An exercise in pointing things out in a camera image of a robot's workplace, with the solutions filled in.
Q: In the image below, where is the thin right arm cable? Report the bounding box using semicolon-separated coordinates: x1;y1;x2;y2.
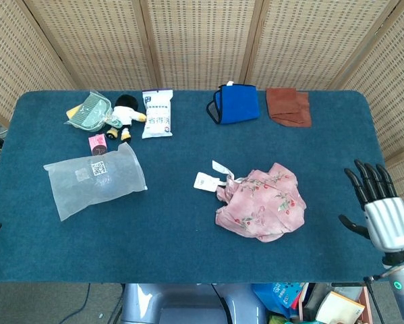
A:
362;266;397;324

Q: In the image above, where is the plush doll with black hair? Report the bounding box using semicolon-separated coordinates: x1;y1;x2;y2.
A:
105;94;148;144

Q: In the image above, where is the yellow sponge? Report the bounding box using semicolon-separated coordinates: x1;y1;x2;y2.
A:
65;104;83;119

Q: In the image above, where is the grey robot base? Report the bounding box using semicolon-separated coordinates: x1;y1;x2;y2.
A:
120;282;267;324

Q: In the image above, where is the blue printed carton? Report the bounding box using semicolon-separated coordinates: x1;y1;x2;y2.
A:
253;282;311;319

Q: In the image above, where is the blue and pink cookie box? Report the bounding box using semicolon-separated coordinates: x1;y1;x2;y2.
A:
88;133;109;157

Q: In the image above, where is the cream covered book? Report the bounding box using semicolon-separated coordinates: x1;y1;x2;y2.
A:
315;290;366;324

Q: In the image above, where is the frosted plastic zip bag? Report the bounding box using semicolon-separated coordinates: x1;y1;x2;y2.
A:
42;141;148;222

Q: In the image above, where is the green comb in clear wrapper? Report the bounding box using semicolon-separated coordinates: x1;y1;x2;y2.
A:
63;90;113;132

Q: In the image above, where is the blue cloth with black trim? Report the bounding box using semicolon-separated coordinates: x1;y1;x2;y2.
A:
206;82;260;126

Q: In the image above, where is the brown folded cloth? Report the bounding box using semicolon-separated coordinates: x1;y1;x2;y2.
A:
266;88;313;128

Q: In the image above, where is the white wet wipes pack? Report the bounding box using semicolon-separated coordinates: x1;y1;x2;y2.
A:
141;88;174;140

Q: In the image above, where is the blue floor cable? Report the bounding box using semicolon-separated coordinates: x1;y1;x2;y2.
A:
57;283;92;324

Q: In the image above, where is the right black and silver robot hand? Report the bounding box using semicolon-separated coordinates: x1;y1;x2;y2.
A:
338;159;404;252

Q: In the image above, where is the bamboo folding screen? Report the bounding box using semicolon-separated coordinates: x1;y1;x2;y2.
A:
0;0;404;217

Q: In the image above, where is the pink floral garment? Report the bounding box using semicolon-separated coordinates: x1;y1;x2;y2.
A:
194;159;308;244

